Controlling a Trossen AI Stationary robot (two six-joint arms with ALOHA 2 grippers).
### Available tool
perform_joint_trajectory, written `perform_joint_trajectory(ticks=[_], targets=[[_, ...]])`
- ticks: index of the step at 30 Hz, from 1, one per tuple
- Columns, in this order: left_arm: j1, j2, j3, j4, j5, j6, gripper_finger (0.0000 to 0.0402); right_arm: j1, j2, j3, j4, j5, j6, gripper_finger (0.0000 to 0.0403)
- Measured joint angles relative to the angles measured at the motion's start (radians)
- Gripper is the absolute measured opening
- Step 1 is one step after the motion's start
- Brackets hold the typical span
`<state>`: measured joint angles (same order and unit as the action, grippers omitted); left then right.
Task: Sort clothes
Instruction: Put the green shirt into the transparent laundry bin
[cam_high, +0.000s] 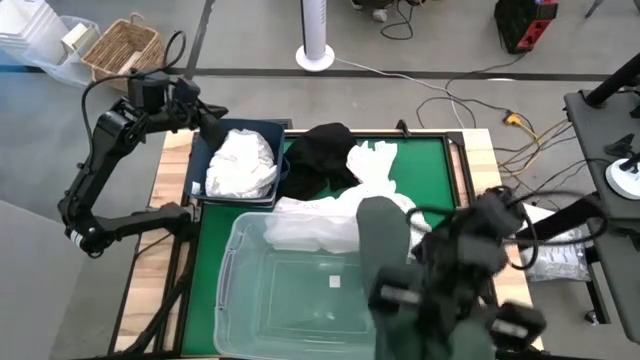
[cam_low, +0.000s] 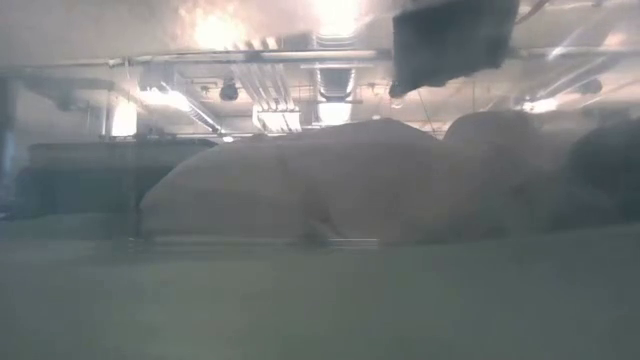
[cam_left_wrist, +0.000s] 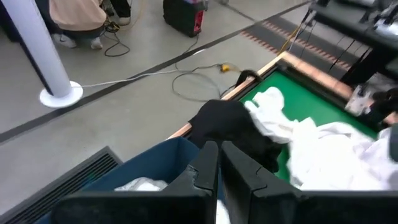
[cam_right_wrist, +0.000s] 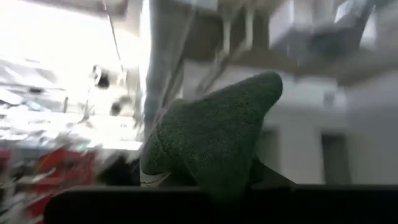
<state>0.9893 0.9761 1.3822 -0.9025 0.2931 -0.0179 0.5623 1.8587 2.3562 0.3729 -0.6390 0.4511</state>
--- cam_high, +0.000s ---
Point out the white shirt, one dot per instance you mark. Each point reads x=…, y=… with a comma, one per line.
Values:
x=315, y=225

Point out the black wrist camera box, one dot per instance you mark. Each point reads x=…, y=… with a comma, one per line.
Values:
x=148, y=92

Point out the black clamp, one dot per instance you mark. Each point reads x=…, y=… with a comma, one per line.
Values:
x=403, y=129

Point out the wicker basket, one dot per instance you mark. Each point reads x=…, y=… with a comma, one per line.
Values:
x=125, y=47

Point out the black garment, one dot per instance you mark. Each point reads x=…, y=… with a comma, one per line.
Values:
x=315, y=160

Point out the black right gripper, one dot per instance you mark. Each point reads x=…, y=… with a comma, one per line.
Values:
x=450, y=280

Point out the white stacked lids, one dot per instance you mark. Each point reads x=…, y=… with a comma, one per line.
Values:
x=25, y=27

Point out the clear plastic bin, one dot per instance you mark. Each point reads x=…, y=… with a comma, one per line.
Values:
x=300, y=300

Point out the white long sleeve garment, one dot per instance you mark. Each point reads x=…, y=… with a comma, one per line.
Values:
x=372, y=160

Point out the black pole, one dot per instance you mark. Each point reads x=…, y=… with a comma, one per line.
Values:
x=612, y=82

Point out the white round base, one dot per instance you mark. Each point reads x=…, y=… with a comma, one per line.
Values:
x=622, y=180

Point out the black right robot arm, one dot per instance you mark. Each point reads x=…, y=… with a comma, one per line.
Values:
x=565, y=217

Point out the black red case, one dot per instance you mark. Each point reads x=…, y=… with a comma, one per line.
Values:
x=520, y=22

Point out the dark green garment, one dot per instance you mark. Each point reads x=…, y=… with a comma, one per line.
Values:
x=382, y=235

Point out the grey side table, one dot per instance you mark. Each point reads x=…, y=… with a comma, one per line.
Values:
x=610, y=235

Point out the beige box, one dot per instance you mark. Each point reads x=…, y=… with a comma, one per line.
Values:
x=76, y=37

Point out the navy blue bin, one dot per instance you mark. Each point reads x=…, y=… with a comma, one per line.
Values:
x=197, y=165

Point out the person's shoe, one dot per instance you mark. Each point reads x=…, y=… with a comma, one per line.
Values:
x=380, y=15

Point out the clear plastic bag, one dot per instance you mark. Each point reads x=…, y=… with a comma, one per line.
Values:
x=560, y=260

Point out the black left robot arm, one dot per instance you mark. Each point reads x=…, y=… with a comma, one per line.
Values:
x=110, y=145

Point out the black support struts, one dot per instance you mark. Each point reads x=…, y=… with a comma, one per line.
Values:
x=160, y=310

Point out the white tower fan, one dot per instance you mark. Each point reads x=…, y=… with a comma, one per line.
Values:
x=315, y=35

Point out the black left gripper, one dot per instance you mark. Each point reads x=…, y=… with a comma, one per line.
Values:
x=184, y=100

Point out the yellow power plug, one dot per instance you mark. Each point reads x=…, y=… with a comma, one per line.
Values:
x=512, y=119

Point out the green mat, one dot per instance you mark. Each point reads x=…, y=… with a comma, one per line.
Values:
x=425, y=170

